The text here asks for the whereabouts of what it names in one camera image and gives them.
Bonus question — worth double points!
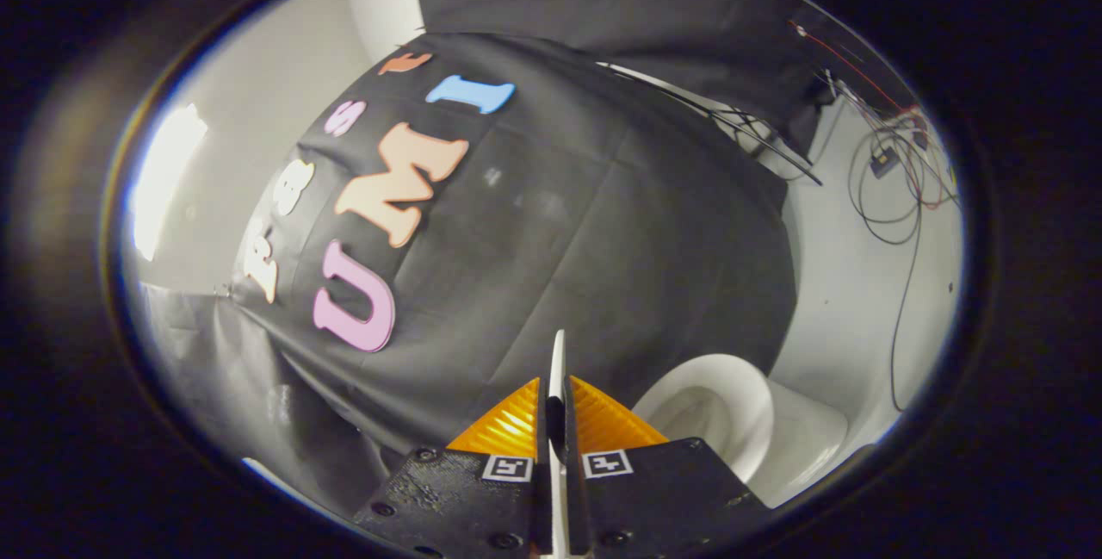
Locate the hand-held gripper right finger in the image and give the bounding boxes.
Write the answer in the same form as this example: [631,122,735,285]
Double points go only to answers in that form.
[564,376,771,558]

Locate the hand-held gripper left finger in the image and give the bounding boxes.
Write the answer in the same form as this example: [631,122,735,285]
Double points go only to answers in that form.
[353,377,552,558]

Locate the white toilet bowl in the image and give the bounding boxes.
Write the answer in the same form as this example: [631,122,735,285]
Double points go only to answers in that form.
[745,380,851,510]

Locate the plain black backdrop cloth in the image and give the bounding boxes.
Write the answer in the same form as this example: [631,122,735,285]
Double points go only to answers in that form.
[413,0,913,155]
[142,283,388,517]

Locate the black light stand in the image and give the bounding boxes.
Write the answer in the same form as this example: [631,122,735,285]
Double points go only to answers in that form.
[603,64,823,185]

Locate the rectangular ceiling light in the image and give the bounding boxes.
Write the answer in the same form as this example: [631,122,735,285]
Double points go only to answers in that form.
[129,102,209,263]

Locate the black floor cables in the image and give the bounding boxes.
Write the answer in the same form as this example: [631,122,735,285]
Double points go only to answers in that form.
[848,124,961,413]

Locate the red cable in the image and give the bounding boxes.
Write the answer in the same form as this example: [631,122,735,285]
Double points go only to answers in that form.
[788,21,931,207]

